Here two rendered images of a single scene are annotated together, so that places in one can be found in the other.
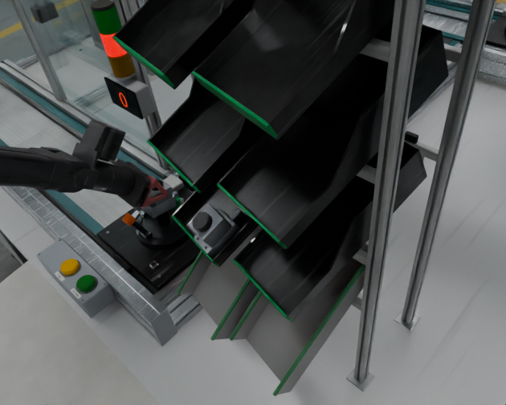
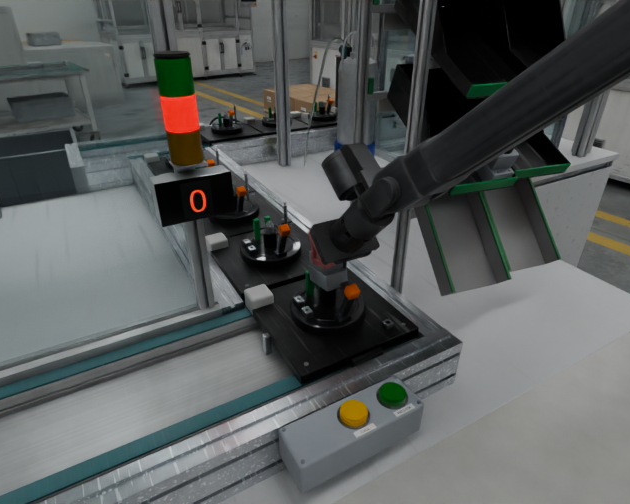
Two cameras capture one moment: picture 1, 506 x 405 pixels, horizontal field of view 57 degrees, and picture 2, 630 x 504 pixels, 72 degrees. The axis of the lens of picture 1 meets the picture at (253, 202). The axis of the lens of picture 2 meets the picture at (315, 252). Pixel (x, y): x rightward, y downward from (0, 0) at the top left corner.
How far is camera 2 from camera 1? 1.13 m
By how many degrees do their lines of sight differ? 62
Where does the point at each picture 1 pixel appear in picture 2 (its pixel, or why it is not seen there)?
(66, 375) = (489, 491)
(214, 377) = (492, 348)
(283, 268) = (524, 159)
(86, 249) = (317, 399)
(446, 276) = (413, 226)
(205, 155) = (499, 78)
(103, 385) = (503, 445)
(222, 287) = (457, 259)
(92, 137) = (366, 157)
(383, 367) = not seen: hidden behind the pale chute
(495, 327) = not seen: hidden behind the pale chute
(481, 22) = not seen: outside the picture
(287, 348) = (520, 243)
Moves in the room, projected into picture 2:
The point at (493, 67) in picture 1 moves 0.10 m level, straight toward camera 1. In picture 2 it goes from (236, 154) to (252, 159)
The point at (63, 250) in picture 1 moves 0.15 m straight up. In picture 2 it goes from (310, 424) to (309, 343)
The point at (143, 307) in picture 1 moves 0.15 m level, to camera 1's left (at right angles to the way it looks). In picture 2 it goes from (440, 345) to (446, 415)
